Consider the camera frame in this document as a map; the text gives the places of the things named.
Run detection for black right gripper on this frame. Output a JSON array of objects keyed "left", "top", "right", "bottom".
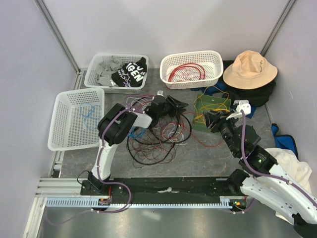
[{"left": 202, "top": 109, "right": 239, "bottom": 156}]

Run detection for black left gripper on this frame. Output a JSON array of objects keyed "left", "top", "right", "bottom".
[{"left": 158, "top": 95, "right": 189, "bottom": 119}]

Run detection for yellow ethernet cable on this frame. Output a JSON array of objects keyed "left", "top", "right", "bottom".
[{"left": 193, "top": 109, "right": 231, "bottom": 126}]

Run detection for red wire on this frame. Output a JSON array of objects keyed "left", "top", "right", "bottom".
[{"left": 133, "top": 93, "right": 225, "bottom": 149}]

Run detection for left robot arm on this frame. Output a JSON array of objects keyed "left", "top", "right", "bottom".
[{"left": 88, "top": 94, "right": 189, "bottom": 195}]

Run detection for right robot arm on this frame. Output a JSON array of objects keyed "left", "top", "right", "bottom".
[{"left": 203, "top": 110, "right": 317, "bottom": 238}]

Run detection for green rectangular tray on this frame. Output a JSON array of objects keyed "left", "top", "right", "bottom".
[{"left": 191, "top": 94, "right": 231, "bottom": 132}]

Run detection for white oval perforated basket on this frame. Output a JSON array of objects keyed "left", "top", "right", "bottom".
[{"left": 160, "top": 50, "right": 223, "bottom": 89}]

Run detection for black garment under hat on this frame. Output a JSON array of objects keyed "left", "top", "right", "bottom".
[{"left": 221, "top": 60, "right": 277, "bottom": 107}]

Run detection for black printed t-shirt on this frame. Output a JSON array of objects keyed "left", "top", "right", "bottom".
[{"left": 111, "top": 57, "right": 148, "bottom": 88}]

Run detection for beige bucket hat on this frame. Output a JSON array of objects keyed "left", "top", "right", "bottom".
[{"left": 223, "top": 50, "right": 278, "bottom": 90}]

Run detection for grey cloth in basket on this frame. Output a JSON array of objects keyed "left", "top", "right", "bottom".
[{"left": 95, "top": 56, "right": 123, "bottom": 87}]

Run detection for white cloth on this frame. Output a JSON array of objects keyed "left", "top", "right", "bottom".
[{"left": 266, "top": 148, "right": 313, "bottom": 221}]

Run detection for white rectangular basket back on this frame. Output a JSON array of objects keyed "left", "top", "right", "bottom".
[{"left": 84, "top": 53, "right": 149, "bottom": 94}]

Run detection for white rectangular basket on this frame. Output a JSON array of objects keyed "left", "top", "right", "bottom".
[
  {"left": 84, "top": 53, "right": 149, "bottom": 94},
  {"left": 48, "top": 88, "right": 105, "bottom": 151}
]

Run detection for white rectangular basket left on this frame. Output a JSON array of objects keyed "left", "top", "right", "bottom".
[{"left": 48, "top": 88, "right": 105, "bottom": 151}]

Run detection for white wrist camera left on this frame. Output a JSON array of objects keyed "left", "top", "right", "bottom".
[{"left": 156, "top": 90, "right": 164, "bottom": 98}]

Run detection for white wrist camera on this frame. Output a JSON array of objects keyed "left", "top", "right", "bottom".
[
  {"left": 226, "top": 100, "right": 252, "bottom": 120},
  {"left": 156, "top": 90, "right": 164, "bottom": 98}
]

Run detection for white wire in pile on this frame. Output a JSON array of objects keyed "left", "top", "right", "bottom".
[{"left": 125, "top": 95, "right": 185, "bottom": 146}]

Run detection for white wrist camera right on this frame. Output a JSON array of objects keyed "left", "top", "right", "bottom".
[{"left": 226, "top": 100, "right": 252, "bottom": 120}]

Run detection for red cable in basket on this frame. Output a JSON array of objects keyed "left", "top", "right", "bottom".
[{"left": 168, "top": 62, "right": 206, "bottom": 82}]

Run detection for brown wire in pile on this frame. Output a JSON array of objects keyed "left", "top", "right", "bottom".
[{"left": 127, "top": 123, "right": 179, "bottom": 169}]

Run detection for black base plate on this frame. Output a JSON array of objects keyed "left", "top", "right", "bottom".
[{"left": 80, "top": 177, "right": 245, "bottom": 204}]

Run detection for blue cloth at wall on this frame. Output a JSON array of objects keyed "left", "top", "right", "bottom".
[{"left": 271, "top": 123, "right": 299, "bottom": 159}]

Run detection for blue cable in basket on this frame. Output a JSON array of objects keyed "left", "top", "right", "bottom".
[{"left": 79, "top": 102, "right": 103, "bottom": 131}]

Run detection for aluminium corner post right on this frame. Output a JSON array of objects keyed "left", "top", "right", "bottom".
[{"left": 260, "top": 0, "right": 297, "bottom": 57}]

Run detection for aluminium corner post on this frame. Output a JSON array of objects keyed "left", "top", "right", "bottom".
[
  {"left": 260, "top": 0, "right": 297, "bottom": 57},
  {"left": 34, "top": 0, "right": 81, "bottom": 74}
]

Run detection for aluminium corner post left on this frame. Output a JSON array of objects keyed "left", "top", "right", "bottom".
[{"left": 34, "top": 0, "right": 81, "bottom": 74}]

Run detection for slotted cable duct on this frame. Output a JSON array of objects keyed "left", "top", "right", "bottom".
[{"left": 46, "top": 197, "right": 244, "bottom": 209}]

